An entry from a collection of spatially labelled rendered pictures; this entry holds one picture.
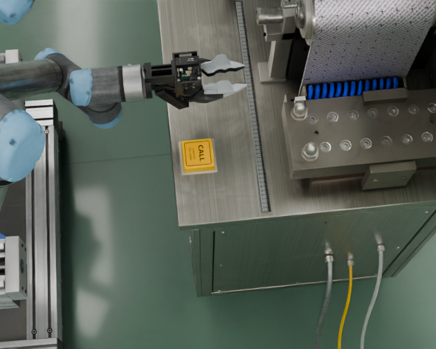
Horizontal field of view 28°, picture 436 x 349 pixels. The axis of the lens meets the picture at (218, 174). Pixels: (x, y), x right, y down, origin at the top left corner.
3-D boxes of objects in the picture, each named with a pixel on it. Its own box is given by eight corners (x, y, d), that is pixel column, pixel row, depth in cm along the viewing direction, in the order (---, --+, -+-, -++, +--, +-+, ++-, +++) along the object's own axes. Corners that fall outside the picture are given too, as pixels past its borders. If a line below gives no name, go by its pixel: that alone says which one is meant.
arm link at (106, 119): (93, 84, 199) (86, 63, 188) (131, 112, 196) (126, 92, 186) (70, 110, 196) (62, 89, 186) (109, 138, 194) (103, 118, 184)
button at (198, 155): (180, 144, 200) (180, 140, 198) (211, 141, 200) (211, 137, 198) (184, 172, 198) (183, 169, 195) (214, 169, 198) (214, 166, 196)
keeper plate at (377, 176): (360, 181, 196) (369, 165, 186) (403, 177, 197) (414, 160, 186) (362, 192, 195) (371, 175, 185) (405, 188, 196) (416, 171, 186)
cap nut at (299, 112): (289, 106, 189) (291, 97, 185) (306, 104, 189) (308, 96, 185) (291, 122, 188) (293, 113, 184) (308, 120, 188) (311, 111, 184)
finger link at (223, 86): (247, 87, 178) (202, 84, 178) (246, 99, 184) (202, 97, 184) (248, 73, 179) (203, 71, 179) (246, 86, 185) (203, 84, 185)
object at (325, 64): (300, 84, 192) (310, 44, 174) (405, 75, 193) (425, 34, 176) (301, 86, 192) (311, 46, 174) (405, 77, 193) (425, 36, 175)
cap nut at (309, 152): (300, 146, 186) (302, 138, 182) (316, 145, 186) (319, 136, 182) (302, 162, 185) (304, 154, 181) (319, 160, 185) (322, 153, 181)
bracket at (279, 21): (255, 65, 207) (264, -3, 178) (282, 62, 207) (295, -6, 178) (258, 84, 205) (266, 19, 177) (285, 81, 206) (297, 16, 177)
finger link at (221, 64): (245, 57, 180) (202, 67, 179) (244, 69, 186) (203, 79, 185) (241, 43, 181) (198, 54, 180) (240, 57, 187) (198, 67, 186)
